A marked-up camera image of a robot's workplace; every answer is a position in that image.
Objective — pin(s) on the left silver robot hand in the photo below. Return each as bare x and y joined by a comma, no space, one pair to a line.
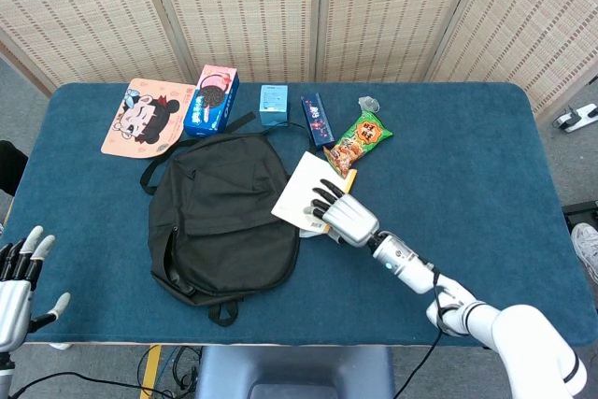
14,301

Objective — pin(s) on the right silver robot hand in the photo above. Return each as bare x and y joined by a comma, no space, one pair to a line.
350,221

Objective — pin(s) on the white and yellow notebook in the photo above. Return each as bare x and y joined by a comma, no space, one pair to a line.
299,189

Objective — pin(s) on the black fabric backpack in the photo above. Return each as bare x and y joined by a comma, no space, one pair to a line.
224,212

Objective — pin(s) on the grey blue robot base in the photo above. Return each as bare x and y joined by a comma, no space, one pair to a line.
294,371

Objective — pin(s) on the green orange snack bag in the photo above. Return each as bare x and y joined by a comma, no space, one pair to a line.
360,142

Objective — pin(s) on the blue table cloth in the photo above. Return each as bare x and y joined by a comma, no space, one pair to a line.
444,184

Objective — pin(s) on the dark blue slim box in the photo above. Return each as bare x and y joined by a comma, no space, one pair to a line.
317,121

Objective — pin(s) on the crumpled clear plastic wrapper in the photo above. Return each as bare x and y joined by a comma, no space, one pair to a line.
368,104

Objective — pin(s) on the black chair edge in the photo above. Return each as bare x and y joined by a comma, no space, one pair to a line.
11,165

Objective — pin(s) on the light blue small box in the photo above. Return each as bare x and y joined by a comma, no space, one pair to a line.
274,107

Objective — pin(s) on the blue Oreo cookie box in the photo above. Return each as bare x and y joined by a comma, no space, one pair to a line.
210,104

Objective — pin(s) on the black floor stand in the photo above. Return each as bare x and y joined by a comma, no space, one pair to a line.
581,214

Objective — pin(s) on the woven folding screen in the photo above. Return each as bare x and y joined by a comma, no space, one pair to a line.
252,11

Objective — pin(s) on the white sneaker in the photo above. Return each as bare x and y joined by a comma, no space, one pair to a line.
586,245

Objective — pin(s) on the white floor device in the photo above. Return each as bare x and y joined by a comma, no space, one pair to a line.
577,118

